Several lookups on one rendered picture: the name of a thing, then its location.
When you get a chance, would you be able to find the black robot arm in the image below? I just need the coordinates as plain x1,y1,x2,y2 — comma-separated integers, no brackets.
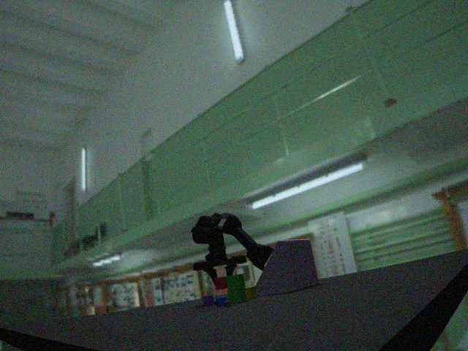
191,213,274,271

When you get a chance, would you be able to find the yellow block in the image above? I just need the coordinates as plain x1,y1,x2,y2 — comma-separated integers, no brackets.
245,286,257,299

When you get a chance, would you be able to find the green block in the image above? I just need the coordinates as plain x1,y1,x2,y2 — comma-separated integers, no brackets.
226,274,246,290
227,287,246,303

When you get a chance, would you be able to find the purple block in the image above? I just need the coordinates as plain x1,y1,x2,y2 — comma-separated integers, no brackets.
203,295,214,306

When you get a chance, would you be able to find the red block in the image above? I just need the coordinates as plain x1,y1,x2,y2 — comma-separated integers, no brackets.
214,276,227,290

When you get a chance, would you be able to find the blue block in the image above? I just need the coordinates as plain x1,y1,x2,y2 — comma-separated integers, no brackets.
216,296,227,307

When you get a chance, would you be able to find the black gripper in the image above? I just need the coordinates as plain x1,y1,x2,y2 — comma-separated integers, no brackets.
193,243,246,284

